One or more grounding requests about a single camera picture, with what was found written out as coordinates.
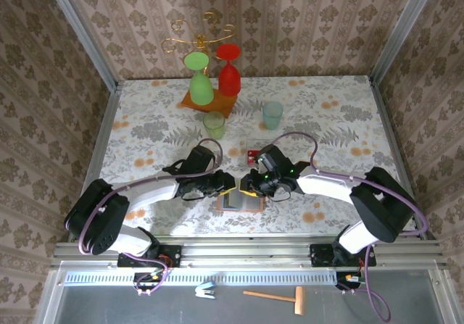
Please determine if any tan leather card holder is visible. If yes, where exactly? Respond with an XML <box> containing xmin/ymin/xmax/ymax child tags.
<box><xmin>215</xmin><ymin>189</ymin><xmax>263</xmax><ymax>213</ymax></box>

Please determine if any clear acrylic box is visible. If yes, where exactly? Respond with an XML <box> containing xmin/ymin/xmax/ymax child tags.
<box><xmin>245</xmin><ymin>138</ymin><xmax>278</xmax><ymax>167</ymax></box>

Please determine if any green plastic cup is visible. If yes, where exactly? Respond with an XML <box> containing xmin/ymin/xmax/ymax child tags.
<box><xmin>202</xmin><ymin>111</ymin><xmax>226</xmax><ymax>141</ymax></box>

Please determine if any blue plastic cup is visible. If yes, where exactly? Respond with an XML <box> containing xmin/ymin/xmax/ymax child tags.
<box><xmin>262</xmin><ymin>101</ymin><xmax>284</xmax><ymax>131</ymax></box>

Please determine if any green wine glass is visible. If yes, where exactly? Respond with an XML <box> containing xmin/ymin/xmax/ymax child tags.
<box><xmin>183</xmin><ymin>51</ymin><xmax>215</xmax><ymax>106</ymax></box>

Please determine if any floral tablecloth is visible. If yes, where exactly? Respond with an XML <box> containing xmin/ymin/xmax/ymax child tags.
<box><xmin>72</xmin><ymin>74</ymin><xmax>423</xmax><ymax>237</ymax></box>

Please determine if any blue stapler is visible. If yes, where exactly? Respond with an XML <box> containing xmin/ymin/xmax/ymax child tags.
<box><xmin>194</xmin><ymin>281</ymin><xmax>218</xmax><ymax>299</ymax></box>

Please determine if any red wine glass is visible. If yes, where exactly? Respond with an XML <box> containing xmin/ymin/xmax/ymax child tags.
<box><xmin>215</xmin><ymin>43</ymin><xmax>242</xmax><ymax>98</ymax></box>

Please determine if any wooden mallet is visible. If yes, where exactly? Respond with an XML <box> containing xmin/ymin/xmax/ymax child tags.
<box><xmin>242</xmin><ymin>286</ymin><xmax>306</xmax><ymax>316</ymax></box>

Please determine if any grey metal shelf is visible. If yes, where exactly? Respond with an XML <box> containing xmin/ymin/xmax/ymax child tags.
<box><xmin>34</xmin><ymin>265</ymin><xmax>460</xmax><ymax>324</ymax></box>

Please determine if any black right gripper wire loop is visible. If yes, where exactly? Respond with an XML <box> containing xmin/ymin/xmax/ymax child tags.
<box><xmin>268</xmin><ymin>189</ymin><xmax>291</xmax><ymax>204</ymax></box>

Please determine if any black gripper wire loop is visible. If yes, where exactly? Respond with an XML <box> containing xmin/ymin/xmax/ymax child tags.
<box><xmin>268</xmin><ymin>189</ymin><xmax>291</xmax><ymax>204</ymax></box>
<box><xmin>162</xmin><ymin>159</ymin><xmax>191</xmax><ymax>201</ymax></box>

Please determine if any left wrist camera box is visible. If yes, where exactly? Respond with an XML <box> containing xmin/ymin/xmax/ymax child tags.
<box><xmin>186</xmin><ymin>146</ymin><xmax>218</xmax><ymax>175</ymax></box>

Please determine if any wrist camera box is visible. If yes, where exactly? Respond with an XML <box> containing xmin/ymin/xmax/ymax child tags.
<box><xmin>186</xmin><ymin>146</ymin><xmax>218</xmax><ymax>175</ymax></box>
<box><xmin>254</xmin><ymin>144</ymin><xmax>288</xmax><ymax>173</ymax></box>

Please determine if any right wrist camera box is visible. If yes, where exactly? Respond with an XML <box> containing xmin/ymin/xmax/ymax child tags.
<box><xmin>254</xmin><ymin>144</ymin><xmax>288</xmax><ymax>173</ymax></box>

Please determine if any black left gripper wire loop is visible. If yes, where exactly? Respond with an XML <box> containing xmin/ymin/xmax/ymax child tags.
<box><xmin>162</xmin><ymin>159</ymin><xmax>191</xmax><ymax>201</ymax></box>

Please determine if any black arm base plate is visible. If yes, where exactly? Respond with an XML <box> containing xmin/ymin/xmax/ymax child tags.
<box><xmin>310</xmin><ymin>243</ymin><xmax>377</xmax><ymax>267</ymax></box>
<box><xmin>117</xmin><ymin>245</ymin><xmax>183</xmax><ymax>269</ymax></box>

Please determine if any gold wire glass rack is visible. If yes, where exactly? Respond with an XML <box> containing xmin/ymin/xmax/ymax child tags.
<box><xmin>162</xmin><ymin>11</ymin><xmax>239</xmax><ymax>119</ymax></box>

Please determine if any white slotted cable duct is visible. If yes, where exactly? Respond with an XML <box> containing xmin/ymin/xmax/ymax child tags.
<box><xmin>64</xmin><ymin>271</ymin><xmax>337</xmax><ymax>287</ymax></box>

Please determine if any black connector with wires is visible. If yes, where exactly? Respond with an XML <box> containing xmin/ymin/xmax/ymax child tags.
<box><xmin>335</xmin><ymin>271</ymin><xmax>368</xmax><ymax>295</ymax></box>
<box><xmin>133</xmin><ymin>271</ymin><xmax>170</xmax><ymax>296</ymax></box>

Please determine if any aluminium side rail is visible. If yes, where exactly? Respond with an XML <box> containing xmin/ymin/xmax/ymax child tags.
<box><xmin>368</xmin><ymin>77</ymin><xmax>438</xmax><ymax>241</ymax></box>
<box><xmin>67</xmin><ymin>80</ymin><xmax>123</xmax><ymax>244</ymax></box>

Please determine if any aluminium frame post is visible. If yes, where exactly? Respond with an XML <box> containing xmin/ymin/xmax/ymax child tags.
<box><xmin>368</xmin><ymin>0</ymin><xmax>444</xmax><ymax>86</ymax></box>
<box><xmin>40</xmin><ymin>0</ymin><xmax>121</xmax><ymax>92</ymax></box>

